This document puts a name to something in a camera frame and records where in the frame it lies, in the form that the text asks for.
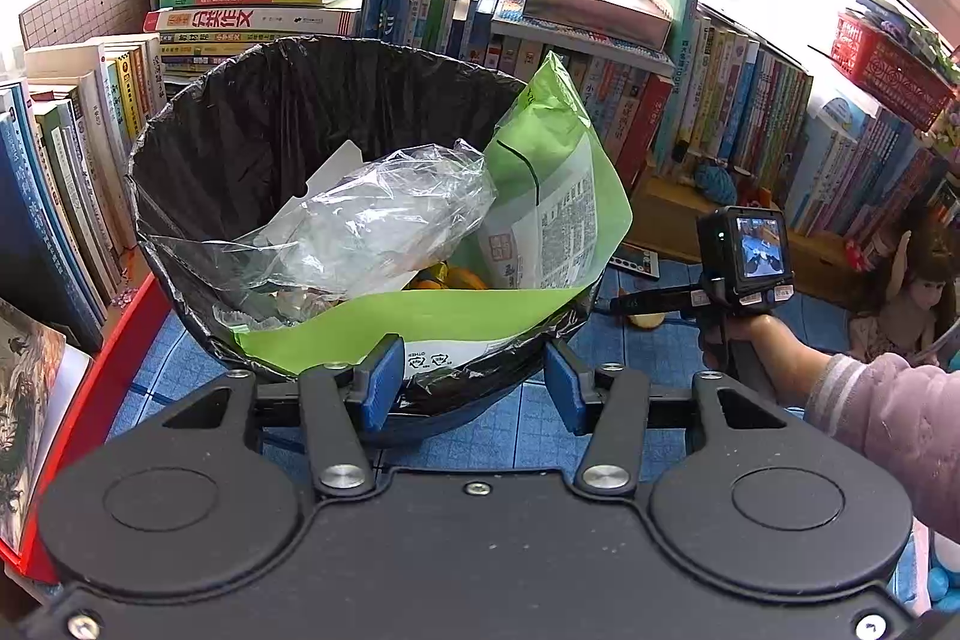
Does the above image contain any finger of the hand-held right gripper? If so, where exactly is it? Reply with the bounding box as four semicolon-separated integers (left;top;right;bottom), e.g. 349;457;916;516
610;287;659;319

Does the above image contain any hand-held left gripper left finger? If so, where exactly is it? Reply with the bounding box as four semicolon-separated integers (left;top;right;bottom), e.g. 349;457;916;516
157;332;407;500

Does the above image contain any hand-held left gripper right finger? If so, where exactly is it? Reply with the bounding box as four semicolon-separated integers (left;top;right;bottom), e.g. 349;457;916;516
544;338;790;500

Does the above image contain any green plastic packaging bag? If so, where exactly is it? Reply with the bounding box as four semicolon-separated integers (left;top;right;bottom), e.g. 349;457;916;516
480;50;635;292
231;281;601;386

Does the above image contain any clear plastic bag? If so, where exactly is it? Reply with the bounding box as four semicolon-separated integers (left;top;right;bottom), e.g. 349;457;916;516
139;139;500;330

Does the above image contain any trash bin with black bag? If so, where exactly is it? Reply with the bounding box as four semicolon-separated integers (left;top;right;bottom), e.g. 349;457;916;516
127;34;601;450

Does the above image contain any person's right forearm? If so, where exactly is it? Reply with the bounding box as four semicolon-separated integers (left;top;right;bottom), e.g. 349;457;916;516
806;351;960;543

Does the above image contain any colourful row of upright books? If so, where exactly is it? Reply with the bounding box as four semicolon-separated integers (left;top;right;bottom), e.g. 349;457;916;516
360;0;960;251

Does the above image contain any brown box on books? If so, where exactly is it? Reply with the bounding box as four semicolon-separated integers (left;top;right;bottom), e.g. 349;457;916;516
521;0;676;52

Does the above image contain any row of thick upright books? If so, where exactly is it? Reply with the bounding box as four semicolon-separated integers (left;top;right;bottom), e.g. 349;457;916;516
0;34;170;352

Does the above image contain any stack of flat-lying books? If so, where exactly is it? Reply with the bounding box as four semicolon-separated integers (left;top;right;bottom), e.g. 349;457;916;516
142;0;372;82

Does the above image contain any person's right hand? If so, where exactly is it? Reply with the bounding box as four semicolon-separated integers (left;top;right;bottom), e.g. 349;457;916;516
699;312;833;407

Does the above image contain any small black button remote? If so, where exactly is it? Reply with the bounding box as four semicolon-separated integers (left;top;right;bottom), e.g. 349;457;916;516
606;242;662;280

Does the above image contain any blue checked mat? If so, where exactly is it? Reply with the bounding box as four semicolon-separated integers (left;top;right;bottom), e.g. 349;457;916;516
105;257;938;618

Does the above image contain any wooden desk organizer with drawers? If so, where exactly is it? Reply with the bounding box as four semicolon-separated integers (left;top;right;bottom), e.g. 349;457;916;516
630;171;863;311

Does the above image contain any blue yarn ball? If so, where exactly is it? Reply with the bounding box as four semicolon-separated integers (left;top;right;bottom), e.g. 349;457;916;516
694;158;740;206

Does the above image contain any doll with brown hair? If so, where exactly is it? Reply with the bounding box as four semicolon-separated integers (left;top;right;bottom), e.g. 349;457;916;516
847;212;960;371

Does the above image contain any white torn paper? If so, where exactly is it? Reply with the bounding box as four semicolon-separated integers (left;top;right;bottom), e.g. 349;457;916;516
289;139;368;214

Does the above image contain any blue plastic toy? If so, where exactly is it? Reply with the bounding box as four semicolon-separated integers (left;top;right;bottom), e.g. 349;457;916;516
937;321;960;375

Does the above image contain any red plastic basket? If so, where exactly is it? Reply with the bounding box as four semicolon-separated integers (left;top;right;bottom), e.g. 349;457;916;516
832;8;960;131

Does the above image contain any illustrated magazine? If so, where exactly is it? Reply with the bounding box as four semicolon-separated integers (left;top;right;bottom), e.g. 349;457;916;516
0;299;91;555

